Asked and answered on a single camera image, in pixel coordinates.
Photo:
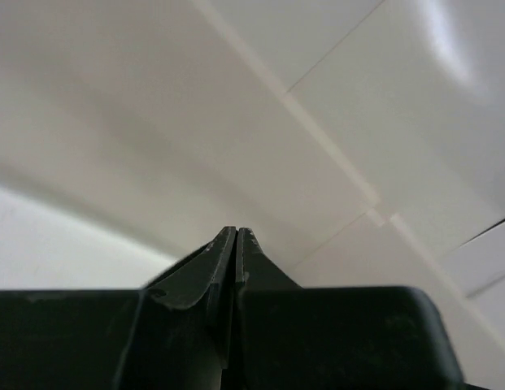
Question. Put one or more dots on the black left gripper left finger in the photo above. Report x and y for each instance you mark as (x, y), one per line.
(182, 334)

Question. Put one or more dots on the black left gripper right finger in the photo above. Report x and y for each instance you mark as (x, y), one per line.
(370, 337)

